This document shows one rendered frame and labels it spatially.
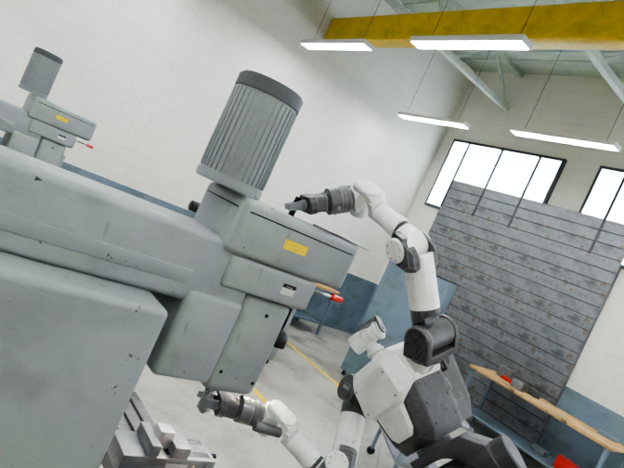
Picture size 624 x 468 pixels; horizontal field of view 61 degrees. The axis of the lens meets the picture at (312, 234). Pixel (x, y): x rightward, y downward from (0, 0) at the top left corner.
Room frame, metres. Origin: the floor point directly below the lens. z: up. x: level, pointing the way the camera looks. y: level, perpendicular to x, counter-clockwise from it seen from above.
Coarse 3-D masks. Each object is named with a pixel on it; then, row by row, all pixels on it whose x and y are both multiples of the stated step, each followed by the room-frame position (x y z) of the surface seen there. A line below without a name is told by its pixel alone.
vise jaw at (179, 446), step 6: (174, 426) 1.90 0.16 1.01; (180, 432) 1.89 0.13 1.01; (174, 438) 1.82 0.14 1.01; (180, 438) 1.84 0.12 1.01; (174, 444) 1.79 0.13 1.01; (180, 444) 1.80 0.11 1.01; (186, 444) 1.82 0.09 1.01; (168, 450) 1.80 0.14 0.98; (174, 450) 1.78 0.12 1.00; (180, 450) 1.78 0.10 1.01; (186, 450) 1.79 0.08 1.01; (174, 456) 1.77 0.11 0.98; (180, 456) 1.79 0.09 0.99; (186, 456) 1.80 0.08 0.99
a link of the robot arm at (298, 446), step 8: (296, 440) 1.72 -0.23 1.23; (304, 440) 1.73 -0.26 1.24; (288, 448) 1.72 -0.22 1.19; (296, 448) 1.71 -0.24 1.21; (304, 448) 1.70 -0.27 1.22; (312, 448) 1.71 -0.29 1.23; (296, 456) 1.71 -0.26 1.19; (304, 456) 1.69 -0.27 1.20; (312, 456) 1.69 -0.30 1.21; (320, 456) 1.71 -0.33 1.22; (304, 464) 1.69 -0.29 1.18; (312, 464) 1.68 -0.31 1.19; (320, 464) 1.66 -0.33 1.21
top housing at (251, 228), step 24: (216, 192) 1.57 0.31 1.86; (216, 216) 1.53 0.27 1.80; (240, 216) 1.45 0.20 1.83; (264, 216) 1.48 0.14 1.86; (288, 216) 1.54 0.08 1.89; (240, 240) 1.46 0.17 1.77; (264, 240) 1.51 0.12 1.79; (288, 240) 1.55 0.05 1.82; (312, 240) 1.61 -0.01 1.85; (336, 240) 1.66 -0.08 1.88; (288, 264) 1.58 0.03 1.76; (312, 264) 1.63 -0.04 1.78; (336, 264) 1.69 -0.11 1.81; (336, 288) 1.73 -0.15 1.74
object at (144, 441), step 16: (128, 432) 1.81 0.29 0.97; (144, 432) 1.79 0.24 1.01; (112, 448) 1.74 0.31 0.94; (128, 448) 1.71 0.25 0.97; (144, 448) 1.75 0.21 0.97; (160, 448) 1.74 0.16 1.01; (192, 448) 1.89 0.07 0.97; (112, 464) 1.70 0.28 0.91; (128, 464) 1.69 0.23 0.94; (144, 464) 1.72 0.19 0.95; (160, 464) 1.76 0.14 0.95; (176, 464) 1.79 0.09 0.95; (192, 464) 1.83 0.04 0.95; (208, 464) 1.86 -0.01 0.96
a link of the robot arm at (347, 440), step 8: (344, 416) 1.80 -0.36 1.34; (352, 416) 1.79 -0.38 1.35; (360, 416) 1.80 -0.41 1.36; (344, 424) 1.78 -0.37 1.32; (352, 424) 1.78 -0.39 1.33; (360, 424) 1.79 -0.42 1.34; (336, 432) 1.80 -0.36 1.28; (344, 432) 1.76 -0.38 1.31; (352, 432) 1.76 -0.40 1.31; (360, 432) 1.78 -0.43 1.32; (336, 440) 1.76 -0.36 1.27; (344, 440) 1.74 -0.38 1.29; (352, 440) 1.74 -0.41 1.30; (360, 440) 1.77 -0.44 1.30; (336, 448) 1.73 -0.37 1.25; (344, 448) 1.71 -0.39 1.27; (352, 448) 1.72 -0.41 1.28; (328, 456) 1.67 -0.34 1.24; (336, 456) 1.68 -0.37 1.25; (344, 456) 1.68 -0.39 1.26; (352, 456) 1.70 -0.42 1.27; (328, 464) 1.66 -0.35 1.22; (336, 464) 1.66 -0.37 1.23; (344, 464) 1.67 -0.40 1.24; (352, 464) 1.68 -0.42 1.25
